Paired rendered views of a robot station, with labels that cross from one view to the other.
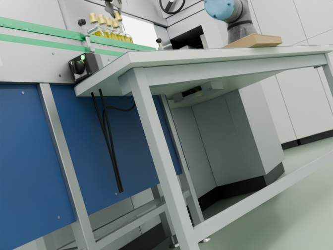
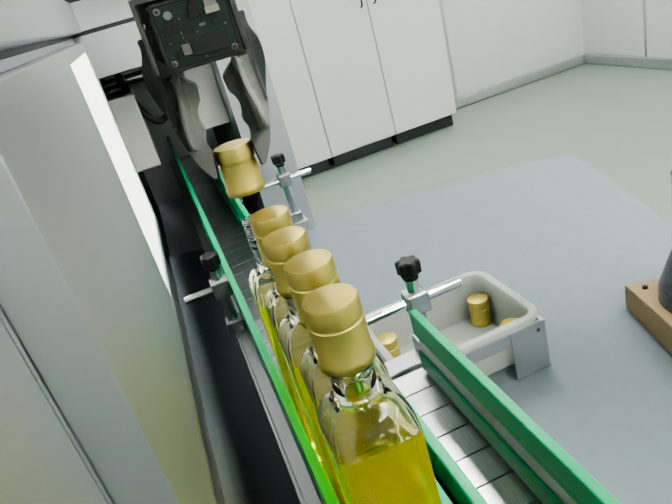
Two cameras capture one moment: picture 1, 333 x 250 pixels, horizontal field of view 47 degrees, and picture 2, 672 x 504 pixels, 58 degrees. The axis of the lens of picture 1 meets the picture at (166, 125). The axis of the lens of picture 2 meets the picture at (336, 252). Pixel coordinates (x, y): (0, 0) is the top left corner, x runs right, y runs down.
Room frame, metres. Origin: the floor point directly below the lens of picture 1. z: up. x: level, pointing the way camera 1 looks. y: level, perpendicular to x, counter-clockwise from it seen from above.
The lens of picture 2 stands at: (1.50, 0.37, 1.33)
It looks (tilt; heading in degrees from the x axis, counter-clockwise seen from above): 24 degrees down; 320
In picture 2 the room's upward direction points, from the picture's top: 16 degrees counter-clockwise
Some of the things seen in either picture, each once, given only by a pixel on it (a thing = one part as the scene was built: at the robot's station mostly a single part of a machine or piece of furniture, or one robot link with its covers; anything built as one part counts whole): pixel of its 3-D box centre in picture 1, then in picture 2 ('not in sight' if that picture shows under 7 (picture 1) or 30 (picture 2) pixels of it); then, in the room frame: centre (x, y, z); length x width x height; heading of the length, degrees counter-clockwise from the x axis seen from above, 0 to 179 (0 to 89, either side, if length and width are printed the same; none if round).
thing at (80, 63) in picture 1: (76, 67); not in sight; (1.23, 0.23, 0.79); 0.04 x 0.03 x 0.04; 62
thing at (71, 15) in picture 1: (122, 38); (113, 202); (2.19, 0.10, 1.15); 0.90 x 0.03 x 0.34; 152
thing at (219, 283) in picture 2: not in sight; (210, 299); (2.25, 0.00, 0.94); 0.07 x 0.04 x 0.13; 62
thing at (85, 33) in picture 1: (90, 34); not in sight; (1.39, 0.17, 0.94); 0.07 x 0.04 x 0.13; 62
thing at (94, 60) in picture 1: (87, 69); not in sight; (1.28, 0.20, 0.79); 0.08 x 0.08 x 0.08; 62
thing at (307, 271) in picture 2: (101, 20); (316, 288); (1.80, 0.15, 1.14); 0.04 x 0.04 x 0.04
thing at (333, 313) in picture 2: (93, 18); (338, 328); (1.75, 0.18, 1.14); 0.04 x 0.04 x 0.04
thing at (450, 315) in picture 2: not in sight; (448, 339); (2.00, -0.21, 0.80); 0.22 x 0.17 x 0.09; 62
